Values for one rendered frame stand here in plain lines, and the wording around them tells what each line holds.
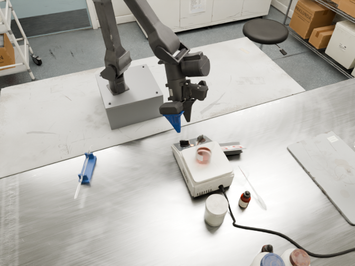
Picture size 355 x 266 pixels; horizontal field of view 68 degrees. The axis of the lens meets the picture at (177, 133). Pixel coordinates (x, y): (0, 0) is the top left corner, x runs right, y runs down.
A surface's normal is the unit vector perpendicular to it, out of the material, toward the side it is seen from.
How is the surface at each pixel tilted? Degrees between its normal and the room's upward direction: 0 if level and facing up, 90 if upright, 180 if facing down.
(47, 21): 90
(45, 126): 0
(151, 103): 90
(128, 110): 90
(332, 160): 0
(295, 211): 0
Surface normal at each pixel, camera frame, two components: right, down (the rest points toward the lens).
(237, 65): 0.00, -0.66
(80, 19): 0.36, 0.70
